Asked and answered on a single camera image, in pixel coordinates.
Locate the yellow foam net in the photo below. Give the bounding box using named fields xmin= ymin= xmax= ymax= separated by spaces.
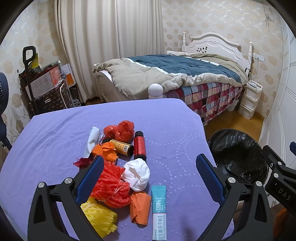
xmin=80 ymin=197 xmax=118 ymax=238

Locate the orange-red foam net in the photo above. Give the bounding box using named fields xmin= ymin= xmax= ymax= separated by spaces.
xmin=90 ymin=161 xmax=131 ymax=208

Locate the white tissue ball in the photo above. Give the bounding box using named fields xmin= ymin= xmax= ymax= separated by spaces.
xmin=121 ymin=158 xmax=151 ymax=192

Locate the black lined trash bin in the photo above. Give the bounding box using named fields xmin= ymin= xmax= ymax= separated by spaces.
xmin=208 ymin=128 xmax=269 ymax=184

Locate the white plastic drawer unit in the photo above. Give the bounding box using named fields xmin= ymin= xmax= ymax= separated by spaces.
xmin=238 ymin=80 xmax=263 ymax=119

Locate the purple table cloth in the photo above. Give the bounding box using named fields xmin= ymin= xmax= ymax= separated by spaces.
xmin=0 ymin=98 xmax=235 ymax=241

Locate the small white waste bin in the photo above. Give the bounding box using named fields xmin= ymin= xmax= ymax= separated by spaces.
xmin=227 ymin=99 xmax=239 ymax=112

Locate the dark red fabric scrap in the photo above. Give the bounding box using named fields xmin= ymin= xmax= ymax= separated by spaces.
xmin=73 ymin=158 xmax=93 ymax=169

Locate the plaid bed sheet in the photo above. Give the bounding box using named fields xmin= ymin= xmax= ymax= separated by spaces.
xmin=163 ymin=82 xmax=243 ymax=123

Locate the orange crumpled paper piece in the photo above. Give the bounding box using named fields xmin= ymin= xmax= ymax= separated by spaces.
xmin=130 ymin=191 xmax=152 ymax=225

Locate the white wrapper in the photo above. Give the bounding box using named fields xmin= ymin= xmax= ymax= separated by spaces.
xmin=83 ymin=126 xmax=100 ymax=158

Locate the yellow thread spool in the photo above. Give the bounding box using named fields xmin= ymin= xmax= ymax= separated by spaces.
xmin=102 ymin=138 xmax=134 ymax=157

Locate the red thread spool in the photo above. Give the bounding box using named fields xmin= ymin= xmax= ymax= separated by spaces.
xmin=133 ymin=131 xmax=147 ymax=161

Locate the red plastic bag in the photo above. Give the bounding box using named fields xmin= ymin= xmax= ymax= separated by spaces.
xmin=103 ymin=120 xmax=134 ymax=142

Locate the black trolley with boxes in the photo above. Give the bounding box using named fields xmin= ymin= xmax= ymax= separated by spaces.
xmin=18 ymin=46 xmax=81 ymax=118

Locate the dark blue fan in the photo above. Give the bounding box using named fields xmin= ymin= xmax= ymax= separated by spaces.
xmin=0 ymin=72 xmax=12 ymax=151

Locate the white wooden bed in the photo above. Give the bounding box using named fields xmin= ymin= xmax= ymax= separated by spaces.
xmin=94 ymin=32 xmax=252 ymax=102

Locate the blue beige quilt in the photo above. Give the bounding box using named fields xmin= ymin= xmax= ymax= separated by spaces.
xmin=93 ymin=51 xmax=248 ymax=100

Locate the cream curtain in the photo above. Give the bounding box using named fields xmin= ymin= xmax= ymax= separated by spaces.
xmin=54 ymin=1 xmax=165 ymax=102

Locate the white wall socket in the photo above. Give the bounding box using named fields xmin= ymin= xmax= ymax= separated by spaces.
xmin=252 ymin=53 xmax=264 ymax=62

